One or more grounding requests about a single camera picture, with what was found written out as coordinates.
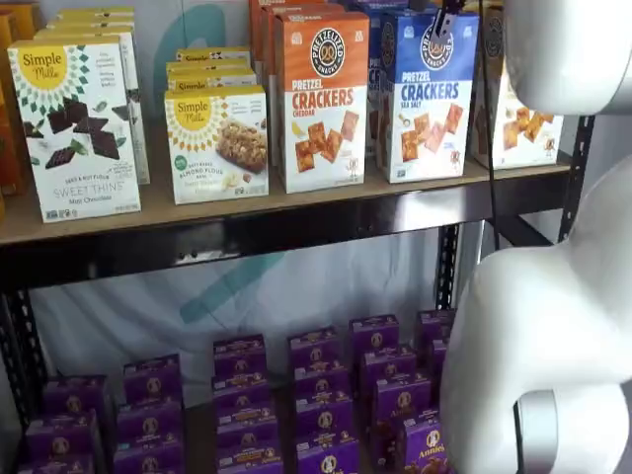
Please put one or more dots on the purple Annie's snack box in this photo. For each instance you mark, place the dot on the purple Annie's snack box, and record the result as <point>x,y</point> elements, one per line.
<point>247,442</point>
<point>438,358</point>
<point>375,338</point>
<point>402,401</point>
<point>54,466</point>
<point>242,390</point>
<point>324,419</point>
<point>252,465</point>
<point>74,397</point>
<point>153,380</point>
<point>61,437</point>
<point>240,358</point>
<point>315,350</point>
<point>434,328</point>
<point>321,382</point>
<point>244,417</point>
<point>427,449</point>
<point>328,459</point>
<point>390,369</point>
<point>148,461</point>
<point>150,424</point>

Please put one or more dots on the wooden shelf board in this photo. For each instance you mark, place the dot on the wooden shelf board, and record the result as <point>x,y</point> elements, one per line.
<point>321,200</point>

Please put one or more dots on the yellow white pretzel crackers box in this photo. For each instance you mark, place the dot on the yellow white pretzel crackers box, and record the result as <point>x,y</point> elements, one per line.
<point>523,143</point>

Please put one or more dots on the Simple Mills almond bars box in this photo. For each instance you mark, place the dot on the Simple Mills almond bars box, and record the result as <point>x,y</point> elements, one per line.
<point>217,148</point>
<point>207,67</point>
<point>212,54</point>
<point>212,81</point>

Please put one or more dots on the Simple Mills sweet thins box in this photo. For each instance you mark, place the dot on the Simple Mills sweet thins box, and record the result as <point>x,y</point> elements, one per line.
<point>138,123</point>
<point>96,12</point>
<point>74,138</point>
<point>89,23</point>

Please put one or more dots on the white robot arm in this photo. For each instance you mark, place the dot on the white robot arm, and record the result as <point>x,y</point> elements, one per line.
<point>543,321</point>

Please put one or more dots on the orange white pretzel crackers box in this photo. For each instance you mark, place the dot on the orange white pretzel crackers box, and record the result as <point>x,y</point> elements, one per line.
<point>323,123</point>
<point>269,74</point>
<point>255,29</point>

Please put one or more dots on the white backdrop sheet teal logo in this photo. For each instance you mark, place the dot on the white backdrop sheet teal logo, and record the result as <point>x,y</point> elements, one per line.
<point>148,316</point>

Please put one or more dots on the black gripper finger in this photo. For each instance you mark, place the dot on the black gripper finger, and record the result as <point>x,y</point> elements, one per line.
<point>419,4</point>
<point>444,27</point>

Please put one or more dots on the purple Annie's boxes group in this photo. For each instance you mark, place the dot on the purple Annie's boxes group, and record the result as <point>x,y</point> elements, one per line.
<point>200,444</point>

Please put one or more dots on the black metal shelf rack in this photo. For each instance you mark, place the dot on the black metal shelf rack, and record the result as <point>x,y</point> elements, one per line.
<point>247,242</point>

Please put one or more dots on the blue white pretzel crackers box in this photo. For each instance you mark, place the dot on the blue white pretzel crackers box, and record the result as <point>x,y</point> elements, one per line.
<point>429,123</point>
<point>377,113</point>

